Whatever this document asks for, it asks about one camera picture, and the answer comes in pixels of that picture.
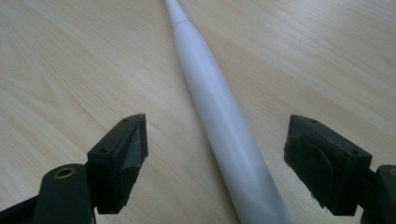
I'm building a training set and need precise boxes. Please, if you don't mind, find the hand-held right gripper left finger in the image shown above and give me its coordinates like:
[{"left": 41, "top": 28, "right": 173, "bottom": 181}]
[{"left": 86, "top": 113, "right": 149, "bottom": 216}]

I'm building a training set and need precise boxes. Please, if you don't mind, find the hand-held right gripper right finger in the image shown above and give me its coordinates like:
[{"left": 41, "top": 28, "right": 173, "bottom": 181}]
[{"left": 283, "top": 114, "right": 374, "bottom": 217}]

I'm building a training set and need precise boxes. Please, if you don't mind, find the white electric toothbrush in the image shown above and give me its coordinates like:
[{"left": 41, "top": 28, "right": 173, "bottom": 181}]
[{"left": 163, "top": 0, "right": 295, "bottom": 224}]

